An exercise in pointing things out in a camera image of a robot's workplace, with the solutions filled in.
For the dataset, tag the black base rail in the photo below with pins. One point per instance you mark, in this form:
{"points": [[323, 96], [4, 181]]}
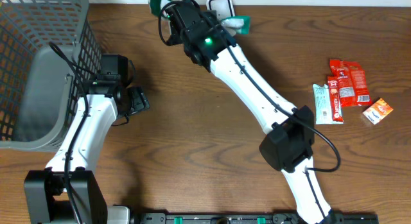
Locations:
{"points": [[276, 218]]}

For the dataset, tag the light green wipes pack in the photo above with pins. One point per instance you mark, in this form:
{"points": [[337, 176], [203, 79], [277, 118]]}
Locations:
{"points": [[323, 114]]}

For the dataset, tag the red snack bag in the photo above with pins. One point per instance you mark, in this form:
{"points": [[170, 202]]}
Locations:
{"points": [[352, 85]]}

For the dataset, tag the grey plastic mesh basket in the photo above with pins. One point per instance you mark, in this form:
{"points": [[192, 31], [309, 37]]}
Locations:
{"points": [[47, 50]]}

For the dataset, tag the red stick sachet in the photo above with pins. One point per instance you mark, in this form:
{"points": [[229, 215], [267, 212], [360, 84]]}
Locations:
{"points": [[335, 99]]}

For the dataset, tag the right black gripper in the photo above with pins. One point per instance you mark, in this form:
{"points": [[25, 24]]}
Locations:
{"points": [[212, 15]]}

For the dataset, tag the white barcode scanner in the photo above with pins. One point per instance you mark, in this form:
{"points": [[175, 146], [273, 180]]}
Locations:
{"points": [[223, 8]]}

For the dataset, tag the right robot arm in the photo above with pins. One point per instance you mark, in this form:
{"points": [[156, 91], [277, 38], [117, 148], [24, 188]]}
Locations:
{"points": [[289, 131]]}

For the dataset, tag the dark green package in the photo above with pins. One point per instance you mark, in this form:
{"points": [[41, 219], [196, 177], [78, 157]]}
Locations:
{"points": [[239, 24]]}

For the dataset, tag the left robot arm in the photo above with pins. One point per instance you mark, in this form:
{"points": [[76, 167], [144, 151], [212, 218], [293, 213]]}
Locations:
{"points": [[66, 191]]}

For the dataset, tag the small orange white box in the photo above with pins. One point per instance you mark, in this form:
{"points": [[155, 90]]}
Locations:
{"points": [[377, 111]]}

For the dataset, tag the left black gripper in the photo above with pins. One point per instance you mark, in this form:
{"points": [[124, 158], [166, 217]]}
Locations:
{"points": [[142, 101]]}

